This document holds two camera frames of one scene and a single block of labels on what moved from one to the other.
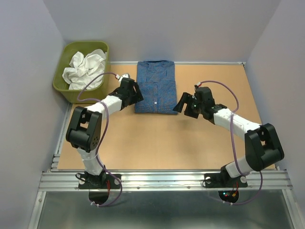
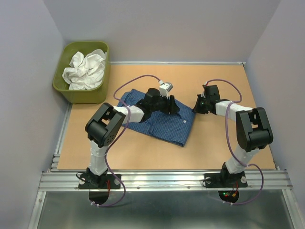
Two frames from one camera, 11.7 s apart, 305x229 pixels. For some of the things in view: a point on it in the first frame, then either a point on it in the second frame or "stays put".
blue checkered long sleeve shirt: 156,80 -> 175,128
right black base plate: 222,180 stays put
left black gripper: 137,96 -> 170,107
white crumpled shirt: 82,69 stays put
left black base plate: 98,182 stays put
